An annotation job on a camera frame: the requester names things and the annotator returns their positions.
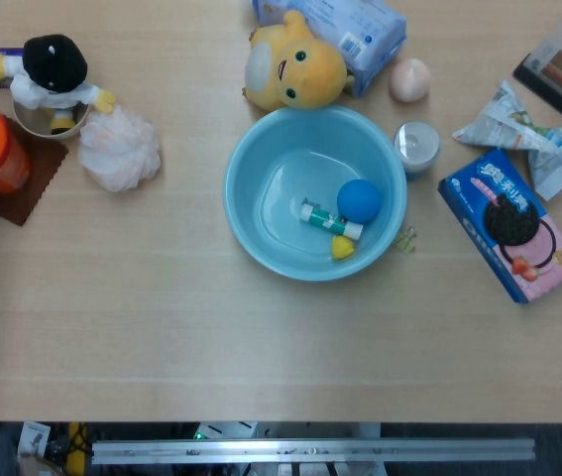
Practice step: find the brown scalloped mat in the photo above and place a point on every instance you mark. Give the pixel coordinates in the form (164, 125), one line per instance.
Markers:
(37, 183)

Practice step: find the blue pink Oreo box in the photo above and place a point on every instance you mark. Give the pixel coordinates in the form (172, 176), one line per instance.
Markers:
(488, 248)

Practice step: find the yellow plush duck toy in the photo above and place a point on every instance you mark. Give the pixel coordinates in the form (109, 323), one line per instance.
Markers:
(305, 69)

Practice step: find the light blue plastic bowl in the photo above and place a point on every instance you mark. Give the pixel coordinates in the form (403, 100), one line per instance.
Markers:
(260, 163)

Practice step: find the clear lidded plastic jar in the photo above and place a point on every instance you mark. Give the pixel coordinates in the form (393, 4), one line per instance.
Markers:
(416, 149)

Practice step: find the green white glue stick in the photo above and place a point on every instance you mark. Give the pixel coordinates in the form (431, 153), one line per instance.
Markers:
(327, 220)

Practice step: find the aluminium rail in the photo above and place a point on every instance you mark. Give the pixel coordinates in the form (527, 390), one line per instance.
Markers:
(310, 451)

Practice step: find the brown egg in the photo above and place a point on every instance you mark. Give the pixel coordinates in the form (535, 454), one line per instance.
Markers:
(409, 80)

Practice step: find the small yellow toy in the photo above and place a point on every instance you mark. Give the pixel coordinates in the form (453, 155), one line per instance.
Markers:
(342, 248)

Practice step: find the white snack bag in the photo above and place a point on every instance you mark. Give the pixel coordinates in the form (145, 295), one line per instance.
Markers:
(498, 124)

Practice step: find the gold binder clip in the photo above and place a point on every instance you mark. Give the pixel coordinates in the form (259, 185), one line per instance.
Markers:
(405, 241)

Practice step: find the blue white tissue pack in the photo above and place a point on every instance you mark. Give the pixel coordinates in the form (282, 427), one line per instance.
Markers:
(355, 25)

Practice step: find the pink white bath pouf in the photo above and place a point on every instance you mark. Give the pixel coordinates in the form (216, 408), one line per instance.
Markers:
(119, 149)

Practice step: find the black headed plush doll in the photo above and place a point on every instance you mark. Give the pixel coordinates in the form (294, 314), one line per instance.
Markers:
(52, 69)

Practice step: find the blue ball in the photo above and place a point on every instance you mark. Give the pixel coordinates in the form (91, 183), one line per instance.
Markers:
(359, 201)

